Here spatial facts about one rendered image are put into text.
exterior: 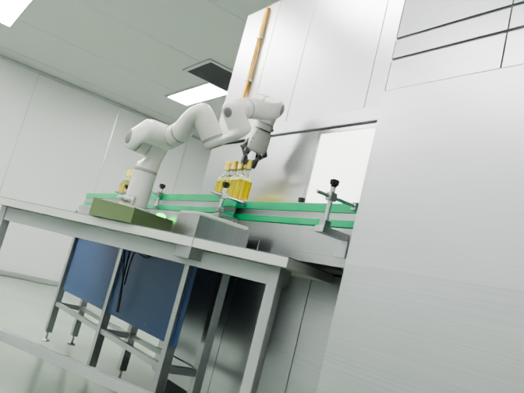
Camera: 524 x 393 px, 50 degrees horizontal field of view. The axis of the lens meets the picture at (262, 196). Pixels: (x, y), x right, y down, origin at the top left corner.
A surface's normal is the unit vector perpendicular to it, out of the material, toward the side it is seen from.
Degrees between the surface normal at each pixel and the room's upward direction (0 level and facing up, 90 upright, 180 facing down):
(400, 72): 90
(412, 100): 90
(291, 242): 90
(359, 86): 90
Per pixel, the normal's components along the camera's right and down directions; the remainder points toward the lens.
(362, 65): -0.78, -0.29
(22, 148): 0.58, 0.00
